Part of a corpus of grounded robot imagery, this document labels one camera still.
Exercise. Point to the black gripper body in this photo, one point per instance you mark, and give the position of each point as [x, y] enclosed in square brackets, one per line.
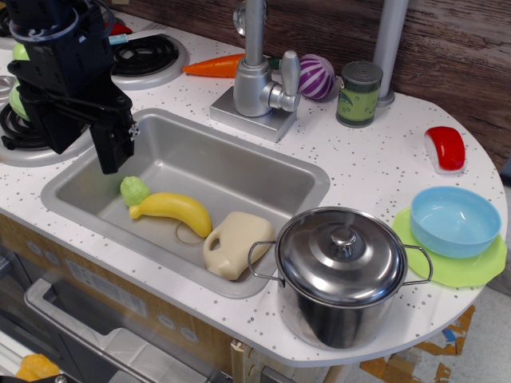
[67, 83]

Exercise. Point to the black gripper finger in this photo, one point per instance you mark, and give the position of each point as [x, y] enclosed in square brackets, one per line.
[114, 142]

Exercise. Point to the steel pot lid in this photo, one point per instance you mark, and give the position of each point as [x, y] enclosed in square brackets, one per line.
[341, 256]

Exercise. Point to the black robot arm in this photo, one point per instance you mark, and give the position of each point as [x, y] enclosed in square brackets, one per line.
[43, 20]

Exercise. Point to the stainless steel pot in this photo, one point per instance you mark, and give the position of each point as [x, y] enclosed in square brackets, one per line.
[328, 326]

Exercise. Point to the green toy cabbage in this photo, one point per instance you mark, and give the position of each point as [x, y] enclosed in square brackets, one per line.
[16, 103]

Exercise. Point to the light green toy pear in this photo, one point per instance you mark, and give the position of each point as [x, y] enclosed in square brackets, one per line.
[19, 53]

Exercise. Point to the small green toy lettuce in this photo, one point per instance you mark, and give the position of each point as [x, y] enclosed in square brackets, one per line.
[134, 190]

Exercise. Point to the silver stove knob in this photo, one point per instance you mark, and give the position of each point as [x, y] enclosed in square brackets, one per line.
[7, 83]

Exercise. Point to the front left stove burner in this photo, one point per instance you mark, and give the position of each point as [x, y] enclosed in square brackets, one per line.
[23, 146]

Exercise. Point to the red toy chili pepper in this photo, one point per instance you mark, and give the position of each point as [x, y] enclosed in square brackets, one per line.
[114, 29]

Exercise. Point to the back right stove burner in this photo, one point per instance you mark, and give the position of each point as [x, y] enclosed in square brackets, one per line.
[149, 62]

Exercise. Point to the yellow toy banana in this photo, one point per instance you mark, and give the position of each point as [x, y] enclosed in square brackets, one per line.
[175, 206]

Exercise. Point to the silver toy sink basin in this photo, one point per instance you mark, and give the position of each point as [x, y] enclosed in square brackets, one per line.
[183, 181]

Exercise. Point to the orange toy carrot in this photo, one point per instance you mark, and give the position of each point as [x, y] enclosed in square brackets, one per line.
[224, 67]

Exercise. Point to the silver toy faucet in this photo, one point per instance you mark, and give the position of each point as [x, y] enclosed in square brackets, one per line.
[257, 104]

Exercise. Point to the cream toy jug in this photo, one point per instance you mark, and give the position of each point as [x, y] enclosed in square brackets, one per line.
[226, 249]

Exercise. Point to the purple striped toy onion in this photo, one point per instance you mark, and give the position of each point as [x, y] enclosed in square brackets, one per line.
[317, 77]

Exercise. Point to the yellow object at floor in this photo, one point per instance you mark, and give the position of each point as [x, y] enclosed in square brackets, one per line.
[35, 367]

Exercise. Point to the green toy can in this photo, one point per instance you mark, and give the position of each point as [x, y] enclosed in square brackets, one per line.
[358, 94]

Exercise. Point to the grey vertical pole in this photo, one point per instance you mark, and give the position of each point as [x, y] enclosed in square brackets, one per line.
[390, 29]

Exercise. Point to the red white toy sushi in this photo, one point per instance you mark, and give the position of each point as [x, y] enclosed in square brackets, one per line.
[446, 149]

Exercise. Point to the green plastic plate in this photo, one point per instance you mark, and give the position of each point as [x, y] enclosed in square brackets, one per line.
[473, 271]

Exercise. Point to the blue plastic bowl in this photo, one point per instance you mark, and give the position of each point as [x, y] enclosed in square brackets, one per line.
[453, 222]

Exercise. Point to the blue handled toy knife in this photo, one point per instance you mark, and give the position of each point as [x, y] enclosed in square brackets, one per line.
[125, 38]

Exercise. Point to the silver oven door handle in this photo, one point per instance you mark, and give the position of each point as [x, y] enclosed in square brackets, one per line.
[107, 346]

